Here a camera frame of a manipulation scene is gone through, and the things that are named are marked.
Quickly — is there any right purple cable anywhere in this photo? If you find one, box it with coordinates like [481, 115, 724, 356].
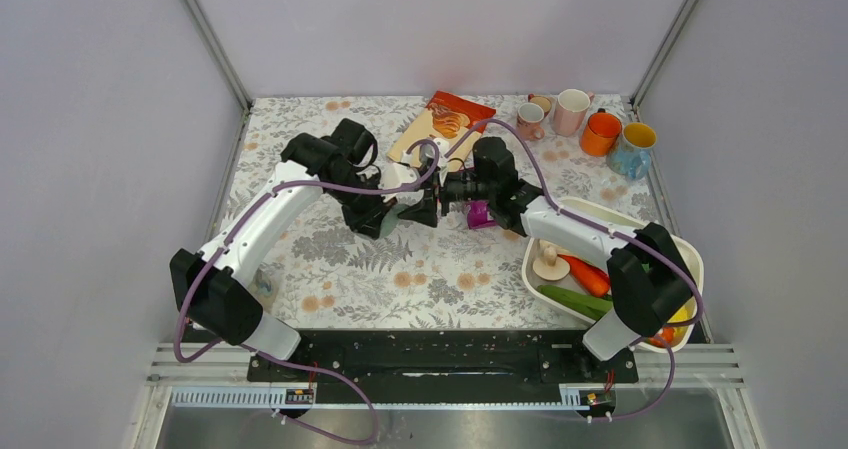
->
[443, 117, 705, 425]

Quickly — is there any purple cable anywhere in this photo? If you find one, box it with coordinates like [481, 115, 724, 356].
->
[173, 139, 441, 447]
[443, 117, 705, 425]

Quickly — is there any small orange red cup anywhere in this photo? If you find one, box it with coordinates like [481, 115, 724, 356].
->
[527, 94, 553, 116]

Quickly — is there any toy small tomato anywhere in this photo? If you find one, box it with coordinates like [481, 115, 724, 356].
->
[648, 327, 676, 348]

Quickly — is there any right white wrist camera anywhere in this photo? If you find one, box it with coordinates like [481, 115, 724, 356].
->
[415, 138, 466, 176]

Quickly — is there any green round mug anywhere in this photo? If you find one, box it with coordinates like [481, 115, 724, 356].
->
[378, 203, 409, 239]

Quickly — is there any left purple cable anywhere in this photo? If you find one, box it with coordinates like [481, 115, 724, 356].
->
[173, 139, 441, 447]

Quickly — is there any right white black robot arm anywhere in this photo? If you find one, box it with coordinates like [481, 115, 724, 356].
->
[383, 137, 703, 381]

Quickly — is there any toy cucumber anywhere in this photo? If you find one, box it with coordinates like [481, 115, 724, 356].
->
[537, 285, 613, 321]

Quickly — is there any blue mug yellow inside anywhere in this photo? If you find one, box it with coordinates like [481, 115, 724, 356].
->
[606, 122, 657, 180]

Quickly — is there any light pink mug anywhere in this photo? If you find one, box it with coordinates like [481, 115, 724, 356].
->
[552, 89, 595, 137]

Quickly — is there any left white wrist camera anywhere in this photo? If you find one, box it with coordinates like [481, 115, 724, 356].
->
[379, 162, 419, 189]

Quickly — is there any white oval vegetable basin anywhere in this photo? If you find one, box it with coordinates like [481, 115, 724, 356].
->
[520, 197, 705, 360]

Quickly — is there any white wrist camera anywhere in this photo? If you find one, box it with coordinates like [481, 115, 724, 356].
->
[415, 138, 466, 176]
[379, 162, 419, 189]

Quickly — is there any toy carrot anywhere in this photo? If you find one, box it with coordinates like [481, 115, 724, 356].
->
[560, 254, 611, 298]

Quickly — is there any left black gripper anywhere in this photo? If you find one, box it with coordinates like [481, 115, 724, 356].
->
[328, 171, 399, 239]

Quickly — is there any toy yellow napa cabbage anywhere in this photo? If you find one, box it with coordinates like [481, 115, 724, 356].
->
[667, 300, 698, 330]

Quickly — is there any purple snack bag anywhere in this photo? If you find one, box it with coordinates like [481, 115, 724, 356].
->
[466, 201, 497, 230]

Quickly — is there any small salmon pink mug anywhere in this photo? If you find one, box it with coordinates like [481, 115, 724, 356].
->
[516, 102, 545, 141]

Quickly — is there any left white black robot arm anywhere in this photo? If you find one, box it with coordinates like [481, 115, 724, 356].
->
[169, 119, 396, 380]

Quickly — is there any toy mushroom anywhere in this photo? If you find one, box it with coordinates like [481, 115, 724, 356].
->
[532, 241, 571, 281]

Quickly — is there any floral table cloth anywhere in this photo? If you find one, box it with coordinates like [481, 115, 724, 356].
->
[192, 94, 690, 331]

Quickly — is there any cream beige mug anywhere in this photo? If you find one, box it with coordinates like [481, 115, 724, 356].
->
[249, 269, 279, 311]

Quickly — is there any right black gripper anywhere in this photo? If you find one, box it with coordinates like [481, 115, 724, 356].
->
[399, 163, 495, 229]

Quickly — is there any orange mug black handle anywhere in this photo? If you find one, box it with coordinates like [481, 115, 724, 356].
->
[580, 108, 623, 157]

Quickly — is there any orange cassava chips bag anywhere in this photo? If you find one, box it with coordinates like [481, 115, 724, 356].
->
[387, 91, 496, 170]

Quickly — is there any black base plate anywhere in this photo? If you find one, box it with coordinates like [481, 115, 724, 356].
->
[246, 328, 639, 406]

